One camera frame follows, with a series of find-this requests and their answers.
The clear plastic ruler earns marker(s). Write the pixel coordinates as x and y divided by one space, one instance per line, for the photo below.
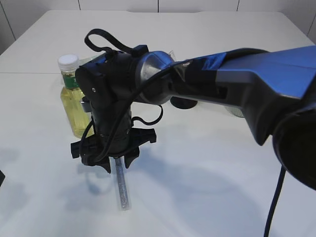
172 55

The yellow tea plastic bottle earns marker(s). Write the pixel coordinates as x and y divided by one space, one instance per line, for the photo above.
71 95

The pale green plastic basket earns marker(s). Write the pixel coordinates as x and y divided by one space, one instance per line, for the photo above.
235 111

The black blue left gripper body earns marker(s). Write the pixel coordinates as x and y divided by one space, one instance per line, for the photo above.
2 177

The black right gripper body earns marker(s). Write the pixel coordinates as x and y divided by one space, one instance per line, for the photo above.
114 135

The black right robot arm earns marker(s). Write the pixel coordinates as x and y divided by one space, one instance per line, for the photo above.
275 91

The silver glitter pen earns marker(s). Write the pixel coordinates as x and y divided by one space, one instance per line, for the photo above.
122 188

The black mesh pen holder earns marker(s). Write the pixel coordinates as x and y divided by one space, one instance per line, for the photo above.
182 103

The pale green wavy glass plate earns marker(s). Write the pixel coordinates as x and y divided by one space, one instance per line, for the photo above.
87 59

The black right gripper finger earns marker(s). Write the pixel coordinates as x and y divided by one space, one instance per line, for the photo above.
129 158
104 163

